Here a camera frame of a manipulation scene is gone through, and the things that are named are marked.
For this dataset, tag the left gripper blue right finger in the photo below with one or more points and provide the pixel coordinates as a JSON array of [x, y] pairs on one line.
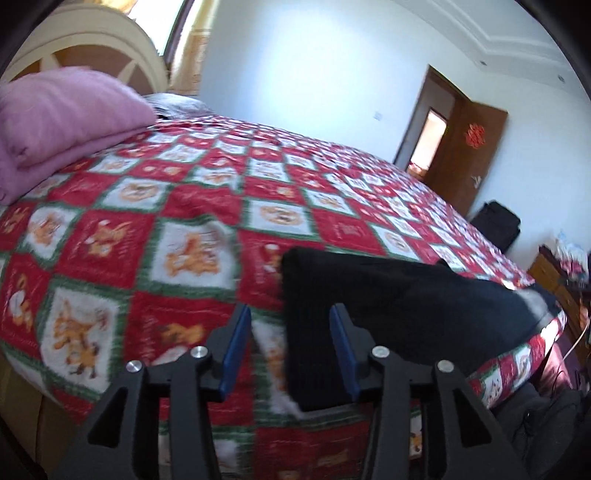
[[352, 346]]

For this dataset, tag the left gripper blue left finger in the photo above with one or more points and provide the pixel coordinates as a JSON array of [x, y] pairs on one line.
[[226, 345]]

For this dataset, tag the black pants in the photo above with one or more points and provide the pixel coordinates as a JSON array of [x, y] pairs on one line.
[[424, 313]]

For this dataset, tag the red patterned bed quilt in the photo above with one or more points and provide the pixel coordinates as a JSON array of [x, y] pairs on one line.
[[139, 251]]

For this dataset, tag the black suitcase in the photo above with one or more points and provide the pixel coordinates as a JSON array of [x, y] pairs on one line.
[[498, 225]]

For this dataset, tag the wooden side cabinet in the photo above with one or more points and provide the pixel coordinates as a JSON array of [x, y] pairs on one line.
[[563, 271]]

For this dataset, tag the red door decoration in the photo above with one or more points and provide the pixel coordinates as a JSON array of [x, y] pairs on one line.
[[475, 136]]

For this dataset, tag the brown wooden door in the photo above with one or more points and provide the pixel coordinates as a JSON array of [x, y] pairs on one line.
[[458, 171]]

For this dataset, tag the grey striped pillow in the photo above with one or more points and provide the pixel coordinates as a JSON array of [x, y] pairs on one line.
[[171, 106]]

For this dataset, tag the yellow curtain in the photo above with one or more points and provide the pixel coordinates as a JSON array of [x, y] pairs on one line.
[[185, 74]]

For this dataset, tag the folded pink blanket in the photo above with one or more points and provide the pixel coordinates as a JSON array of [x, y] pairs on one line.
[[53, 118]]

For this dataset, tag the cream wooden headboard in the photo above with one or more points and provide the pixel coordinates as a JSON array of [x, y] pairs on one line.
[[95, 37]]

